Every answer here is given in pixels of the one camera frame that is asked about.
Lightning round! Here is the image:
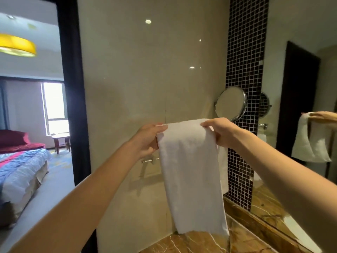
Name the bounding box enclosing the person's left hand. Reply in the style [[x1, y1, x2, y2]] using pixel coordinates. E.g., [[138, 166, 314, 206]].
[[128, 123, 168, 159]]

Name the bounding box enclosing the person's right hand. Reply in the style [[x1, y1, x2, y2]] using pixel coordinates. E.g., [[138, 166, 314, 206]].
[[200, 118, 246, 149]]

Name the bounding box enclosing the white towel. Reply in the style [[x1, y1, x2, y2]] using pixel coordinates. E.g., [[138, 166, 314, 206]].
[[156, 119, 230, 237]]

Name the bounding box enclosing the person's left forearm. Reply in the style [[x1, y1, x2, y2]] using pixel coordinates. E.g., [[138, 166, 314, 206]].
[[8, 141, 143, 253]]

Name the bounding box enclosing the person's right forearm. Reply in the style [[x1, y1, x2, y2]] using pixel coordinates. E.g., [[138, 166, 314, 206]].
[[229, 129, 337, 253]]

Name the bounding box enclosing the round chrome magnifying mirror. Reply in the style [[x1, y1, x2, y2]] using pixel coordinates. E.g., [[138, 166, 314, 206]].
[[214, 86, 248, 122]]

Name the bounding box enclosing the chrome towel bar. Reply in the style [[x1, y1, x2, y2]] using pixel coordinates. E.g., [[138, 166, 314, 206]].
[[141, 155, 161, 165]]

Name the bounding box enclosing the small round wooden table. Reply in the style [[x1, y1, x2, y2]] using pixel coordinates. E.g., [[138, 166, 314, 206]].
[[51, 133, 71, 155]]

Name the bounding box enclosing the window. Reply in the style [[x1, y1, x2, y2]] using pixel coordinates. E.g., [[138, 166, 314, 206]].
[[41, 82, 70, 136]]

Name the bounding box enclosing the bed with blue patterned cover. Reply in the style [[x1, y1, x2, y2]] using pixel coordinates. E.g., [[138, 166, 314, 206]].
[[0, 148, 52, 229]]

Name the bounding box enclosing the red pillow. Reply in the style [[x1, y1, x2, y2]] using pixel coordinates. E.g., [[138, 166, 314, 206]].
[[0, 129, 31, 148]]

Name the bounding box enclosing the grey curtain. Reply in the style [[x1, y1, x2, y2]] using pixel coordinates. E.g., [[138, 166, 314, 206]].
[[0, 80, 10, 130]]

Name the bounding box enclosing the yellow round ceiling lamp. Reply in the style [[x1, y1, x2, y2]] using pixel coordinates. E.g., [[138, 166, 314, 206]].
[[0, 33, 37, 58]]

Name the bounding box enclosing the large wall mirror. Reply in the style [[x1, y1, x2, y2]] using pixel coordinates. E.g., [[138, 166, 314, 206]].
[[250, 0, 337, 253]]

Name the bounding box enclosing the dark door frame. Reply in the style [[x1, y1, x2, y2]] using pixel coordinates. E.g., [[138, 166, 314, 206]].
[[39, 0, 98, 253]]

